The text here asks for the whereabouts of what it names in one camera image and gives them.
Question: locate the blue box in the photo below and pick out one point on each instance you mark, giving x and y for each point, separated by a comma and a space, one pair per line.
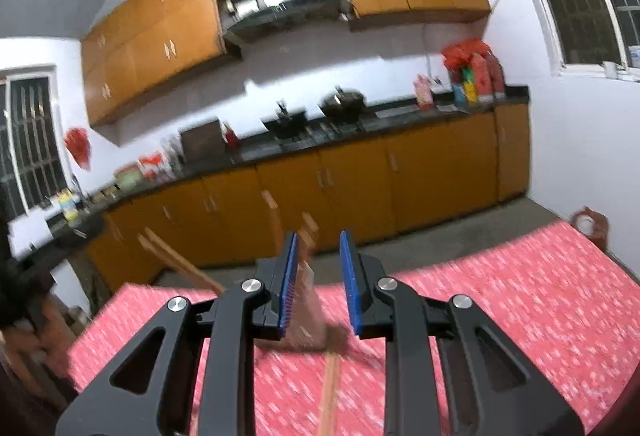
459, 94

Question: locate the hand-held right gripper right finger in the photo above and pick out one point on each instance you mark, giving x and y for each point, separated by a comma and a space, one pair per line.
348, 286

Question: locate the wooden base cabinets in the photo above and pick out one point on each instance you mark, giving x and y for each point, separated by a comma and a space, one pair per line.
425, 176

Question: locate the dark cutting board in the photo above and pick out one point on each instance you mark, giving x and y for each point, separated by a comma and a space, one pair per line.
201, 140

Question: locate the black kitchen countertop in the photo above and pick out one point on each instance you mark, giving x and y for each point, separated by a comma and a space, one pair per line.
400, 112

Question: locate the small red bottle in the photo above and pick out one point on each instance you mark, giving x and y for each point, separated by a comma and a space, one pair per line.
231, 136

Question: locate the white plastic bottle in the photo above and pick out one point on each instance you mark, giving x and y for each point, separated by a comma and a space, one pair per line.
635, 56

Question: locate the black wok with ladle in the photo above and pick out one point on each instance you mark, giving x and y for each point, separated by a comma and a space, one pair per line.
286, 123

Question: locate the beige perforated utensil holder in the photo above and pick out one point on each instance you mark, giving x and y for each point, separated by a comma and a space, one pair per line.
307, 316

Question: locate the large red plastic bag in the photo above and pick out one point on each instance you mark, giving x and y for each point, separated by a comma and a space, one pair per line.
465, 53

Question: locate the yellow detergent bottle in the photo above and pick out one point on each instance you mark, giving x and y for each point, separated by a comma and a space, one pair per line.
68, 207

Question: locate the barred window beside sink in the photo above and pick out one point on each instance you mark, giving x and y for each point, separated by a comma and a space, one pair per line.
30, 141

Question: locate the white mug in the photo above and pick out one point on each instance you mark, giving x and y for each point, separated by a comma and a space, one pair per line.
609, 70

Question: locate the green bottle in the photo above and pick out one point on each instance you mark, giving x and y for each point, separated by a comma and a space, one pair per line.
469, 83

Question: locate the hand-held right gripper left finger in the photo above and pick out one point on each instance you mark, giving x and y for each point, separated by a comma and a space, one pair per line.
289, 286

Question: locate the hanging red plastic bag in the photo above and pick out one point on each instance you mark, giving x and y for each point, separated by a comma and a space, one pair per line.
77, 147

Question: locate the small red plastic bag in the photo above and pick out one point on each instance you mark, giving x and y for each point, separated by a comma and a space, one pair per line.
152, 164

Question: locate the red floral tablecloth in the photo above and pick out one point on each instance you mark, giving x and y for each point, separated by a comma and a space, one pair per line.
500, 291

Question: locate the red thermos flasks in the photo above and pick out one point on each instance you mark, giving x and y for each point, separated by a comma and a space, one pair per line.
490, 76

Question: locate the gas stove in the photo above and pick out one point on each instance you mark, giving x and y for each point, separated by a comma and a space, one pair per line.
320, 128

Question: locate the steel range hood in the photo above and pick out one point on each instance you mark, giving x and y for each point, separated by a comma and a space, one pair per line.
280, 1

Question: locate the wooden chopstick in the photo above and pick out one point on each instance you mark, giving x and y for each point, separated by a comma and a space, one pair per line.
170, 266
327, 396
310, 233
185, 261
336, 381
271, 216

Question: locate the black wok with lid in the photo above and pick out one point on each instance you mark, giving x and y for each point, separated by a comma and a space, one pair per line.
344, 103

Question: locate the pink bottle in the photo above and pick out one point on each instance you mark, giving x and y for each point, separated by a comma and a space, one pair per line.
425, 93

